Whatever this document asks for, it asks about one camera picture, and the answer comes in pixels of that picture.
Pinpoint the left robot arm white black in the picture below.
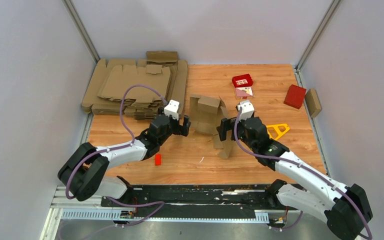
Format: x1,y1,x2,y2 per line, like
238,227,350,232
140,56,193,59
57,114,191,207

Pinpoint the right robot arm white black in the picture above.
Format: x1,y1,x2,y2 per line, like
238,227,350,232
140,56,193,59
216,117,373,240

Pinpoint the red box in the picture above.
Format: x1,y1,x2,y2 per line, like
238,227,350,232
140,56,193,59
283,84,307,110

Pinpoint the small brown cardboard box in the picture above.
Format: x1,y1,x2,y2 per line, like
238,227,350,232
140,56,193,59
304,88,322,118

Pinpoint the small red block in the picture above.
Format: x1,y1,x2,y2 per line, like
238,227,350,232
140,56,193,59
154,153,162,166

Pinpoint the clear case with shapes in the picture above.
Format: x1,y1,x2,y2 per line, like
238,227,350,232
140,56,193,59
234,86,254,100

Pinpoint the red plastic basket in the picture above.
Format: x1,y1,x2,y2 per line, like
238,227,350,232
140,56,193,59
232,73,254,88

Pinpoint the stack of flat cardboard blanks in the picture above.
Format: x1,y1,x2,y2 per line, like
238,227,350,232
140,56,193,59
81,51,189,120

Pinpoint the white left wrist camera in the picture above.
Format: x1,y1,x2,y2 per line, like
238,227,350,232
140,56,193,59
163,99,181,120

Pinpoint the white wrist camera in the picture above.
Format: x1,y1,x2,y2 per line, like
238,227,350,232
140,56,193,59
236,100,255,121
163,99,181,120

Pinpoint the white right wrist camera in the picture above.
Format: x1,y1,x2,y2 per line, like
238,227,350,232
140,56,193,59
236,100,255,121

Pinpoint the yellow triangular plastic frame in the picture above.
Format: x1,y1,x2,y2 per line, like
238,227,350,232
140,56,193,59
266,123,290,141

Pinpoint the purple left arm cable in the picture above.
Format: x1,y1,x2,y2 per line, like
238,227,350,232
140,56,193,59
65,84,169,228

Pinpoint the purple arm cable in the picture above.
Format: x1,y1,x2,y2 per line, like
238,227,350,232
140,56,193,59
233,110,373,240
65,84,169,228

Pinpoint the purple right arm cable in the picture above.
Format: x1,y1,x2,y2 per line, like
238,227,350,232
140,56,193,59
233,110,373,240

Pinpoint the aluminium frame rail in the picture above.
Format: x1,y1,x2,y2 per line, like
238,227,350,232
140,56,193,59
39,186,354,240

